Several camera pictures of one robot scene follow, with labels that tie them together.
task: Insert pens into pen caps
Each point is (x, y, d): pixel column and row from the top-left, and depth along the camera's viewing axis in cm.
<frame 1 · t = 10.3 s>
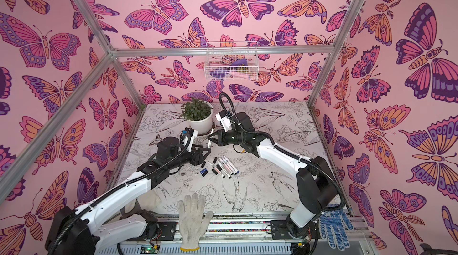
left hand: (207, 148, 78), fingers open
right hand: (209, 135, 78), fingers closed
white plant pot: (204, 126, 103), point 8 cm above the table
green plant: (195, 110, 94), point 20 cm above the table
white marker red label: (217, 170, 92), on the table
black pen cap upper: (215, 159, 97), on the table
black pen cap by blue: (204, 174, 92), on the table
black pen cap: (203, 165, 94), on the table

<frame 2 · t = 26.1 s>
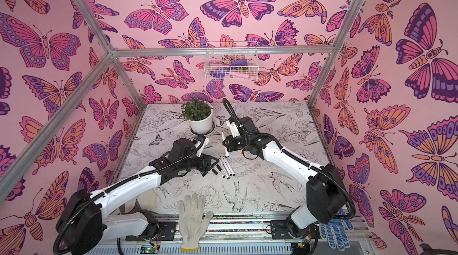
left hand: (215, 158, 80), fingers open
right hand: (224, 140, 82), fingers closed
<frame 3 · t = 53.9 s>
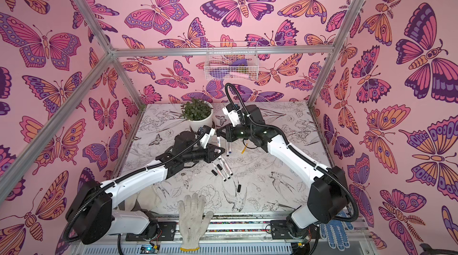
left hand: (224, 149, 78), fingers closed
right hand: (218, 130, 76), fingers closed
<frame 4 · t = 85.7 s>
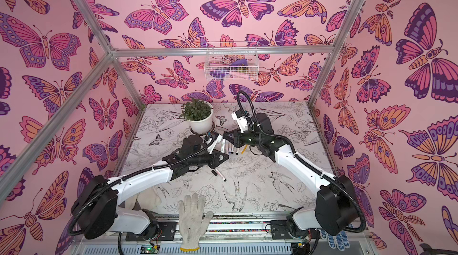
left hand: (228, 155, 79), fingers closed
right hand: (225, 135, 76), fingers closed
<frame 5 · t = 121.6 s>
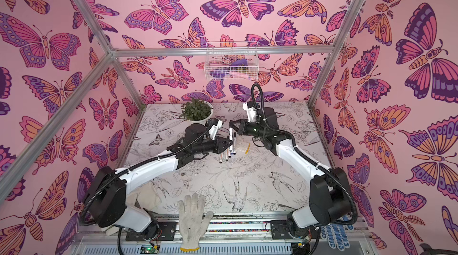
left hand: (233, 141, 79), fingers closed
right hand: (231, 123, 79), fingers closed
